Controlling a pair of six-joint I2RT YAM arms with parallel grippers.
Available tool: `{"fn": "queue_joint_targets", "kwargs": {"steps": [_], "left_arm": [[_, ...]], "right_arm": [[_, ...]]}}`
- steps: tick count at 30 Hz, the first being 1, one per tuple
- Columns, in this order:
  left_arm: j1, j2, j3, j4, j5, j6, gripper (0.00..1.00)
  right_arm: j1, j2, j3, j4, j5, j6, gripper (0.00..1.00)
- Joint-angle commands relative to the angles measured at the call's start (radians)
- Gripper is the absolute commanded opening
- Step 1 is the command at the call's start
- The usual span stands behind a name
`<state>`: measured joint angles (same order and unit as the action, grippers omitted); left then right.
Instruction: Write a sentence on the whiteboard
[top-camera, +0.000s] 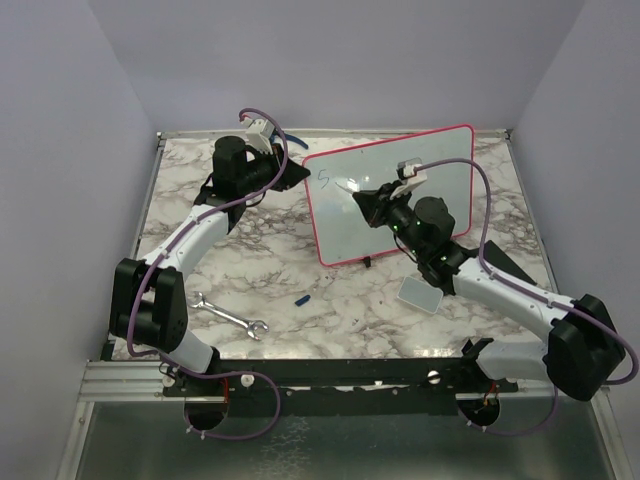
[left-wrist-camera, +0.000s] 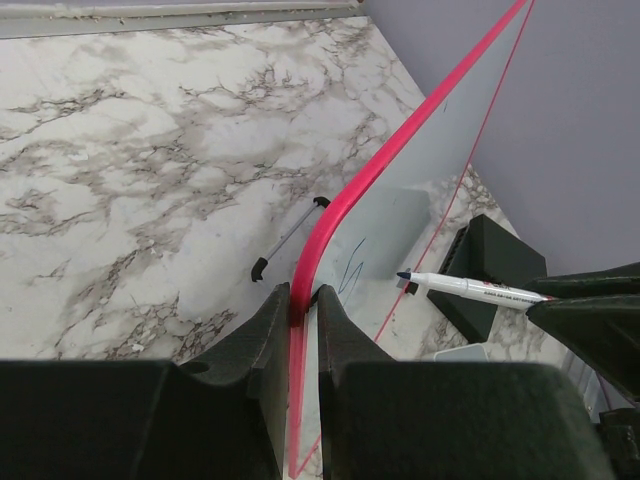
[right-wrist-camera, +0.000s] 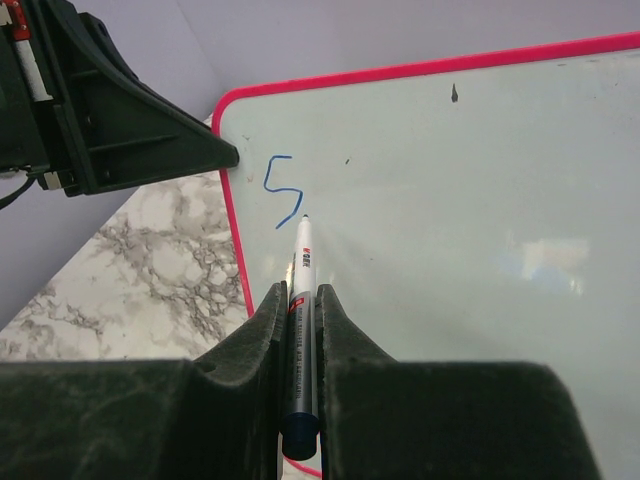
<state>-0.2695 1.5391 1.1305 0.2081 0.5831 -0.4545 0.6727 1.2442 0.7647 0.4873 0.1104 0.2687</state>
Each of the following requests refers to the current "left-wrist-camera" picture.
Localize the black whiteboard stand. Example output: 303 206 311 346
249 196 421 306

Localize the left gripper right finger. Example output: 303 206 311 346
317 285 393 479

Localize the red-framed whiteboard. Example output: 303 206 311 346
287 1 532 478

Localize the blue whiteboard marker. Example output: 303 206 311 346
396 272 553 311

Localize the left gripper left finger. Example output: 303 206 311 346
181 283 290 479

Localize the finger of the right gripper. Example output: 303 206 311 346
527 295 639 402
523 262 640 299

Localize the aluminium table frame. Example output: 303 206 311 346
1 1 363 39

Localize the white whiteboard eraser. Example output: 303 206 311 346
433 344 489 362

